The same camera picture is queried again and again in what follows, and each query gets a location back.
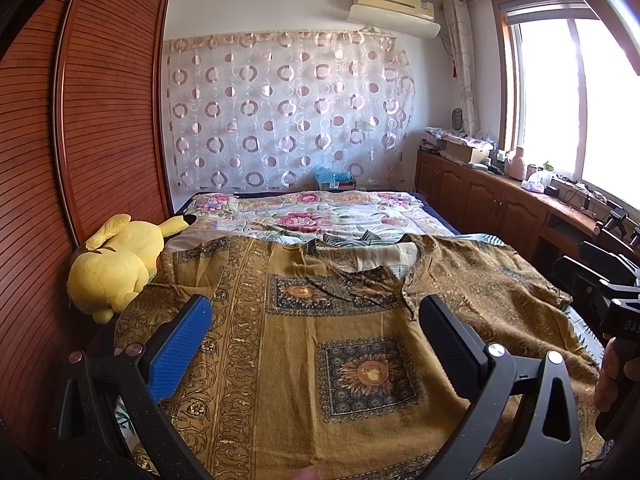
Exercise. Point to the person right hand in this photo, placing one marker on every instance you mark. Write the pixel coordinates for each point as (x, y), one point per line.
(606, 391)

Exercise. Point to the pink bottle on cabinet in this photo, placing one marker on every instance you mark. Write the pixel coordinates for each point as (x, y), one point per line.
(516, 166)

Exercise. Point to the window with wooden frame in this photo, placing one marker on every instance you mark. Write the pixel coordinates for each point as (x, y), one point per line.
(569, 95)

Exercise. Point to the wall air conditioner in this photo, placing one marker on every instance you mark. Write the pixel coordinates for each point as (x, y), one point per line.
(411, 17)

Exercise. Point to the floral bed quilt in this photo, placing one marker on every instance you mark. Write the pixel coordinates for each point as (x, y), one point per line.
(296, 218)

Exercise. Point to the wooden side cabinet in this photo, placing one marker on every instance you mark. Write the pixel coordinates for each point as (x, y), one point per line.
(539, 227)

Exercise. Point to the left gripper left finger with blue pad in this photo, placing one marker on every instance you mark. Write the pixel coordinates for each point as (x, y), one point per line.
(92, 445)

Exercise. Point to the white window drape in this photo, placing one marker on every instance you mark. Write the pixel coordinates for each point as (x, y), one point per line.
(462, 46)

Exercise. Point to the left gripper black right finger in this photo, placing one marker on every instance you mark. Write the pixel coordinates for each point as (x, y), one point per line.
(544, 439)

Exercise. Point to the blue item at headboard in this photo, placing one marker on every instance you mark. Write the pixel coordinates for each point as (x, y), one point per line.
(327, 179)

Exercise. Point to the wooden louvered wardrobe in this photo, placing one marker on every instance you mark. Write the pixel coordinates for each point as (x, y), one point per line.
(80, 142)

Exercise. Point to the cardboard box on cabinet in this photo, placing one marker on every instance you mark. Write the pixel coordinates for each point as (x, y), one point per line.
(468, 153)

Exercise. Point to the golden brown patterned garment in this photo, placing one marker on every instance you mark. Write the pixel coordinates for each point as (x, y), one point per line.
(316, 357)

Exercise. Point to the white circle pattern curtain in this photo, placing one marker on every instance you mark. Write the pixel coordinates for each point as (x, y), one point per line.
(262, 111)

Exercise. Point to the yellow Pikachu plush toy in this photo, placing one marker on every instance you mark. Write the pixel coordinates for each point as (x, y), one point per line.
(115, 264)

